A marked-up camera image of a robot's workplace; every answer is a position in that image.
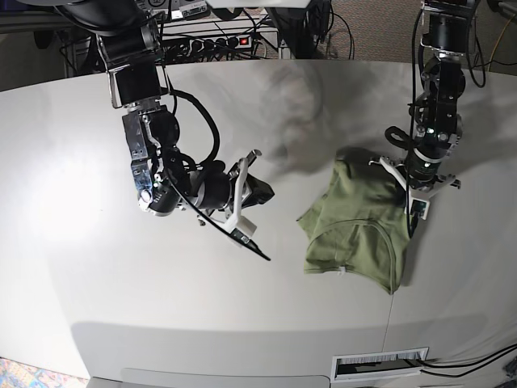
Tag camera black cable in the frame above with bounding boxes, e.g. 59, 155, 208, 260
161, 72, 271, 262
405, 7, 429, 239

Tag grey table leg column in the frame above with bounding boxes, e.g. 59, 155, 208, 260
267, 7, 300, 61

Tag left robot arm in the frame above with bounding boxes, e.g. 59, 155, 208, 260
379, 1, 478, 204

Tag table cable grommet slot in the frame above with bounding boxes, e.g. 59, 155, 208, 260
330, 347, 429, 383

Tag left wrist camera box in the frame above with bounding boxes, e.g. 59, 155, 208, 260
410, 196, 430, 220

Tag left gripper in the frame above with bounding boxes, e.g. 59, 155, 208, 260
368, 150, 461, 202

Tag green T-shirt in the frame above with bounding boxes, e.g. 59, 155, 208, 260
296, 158, 410, 294

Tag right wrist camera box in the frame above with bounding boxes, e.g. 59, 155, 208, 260
231, 217, 257, 244

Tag yellow cable on floor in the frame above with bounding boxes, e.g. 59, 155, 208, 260
485, 15, 517, 72

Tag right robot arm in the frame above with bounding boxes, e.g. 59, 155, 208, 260
55, 1, 274, 237

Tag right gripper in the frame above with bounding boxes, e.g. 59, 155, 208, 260
195, 150, 275, 232

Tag black power strip red switch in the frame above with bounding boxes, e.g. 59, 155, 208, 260
191, 36, 253, 51

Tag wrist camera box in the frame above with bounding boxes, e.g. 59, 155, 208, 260
231, 217, 257, 244
410, 196, 430, 220

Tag black cables at grommet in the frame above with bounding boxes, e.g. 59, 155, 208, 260
419, 344, 517, 378

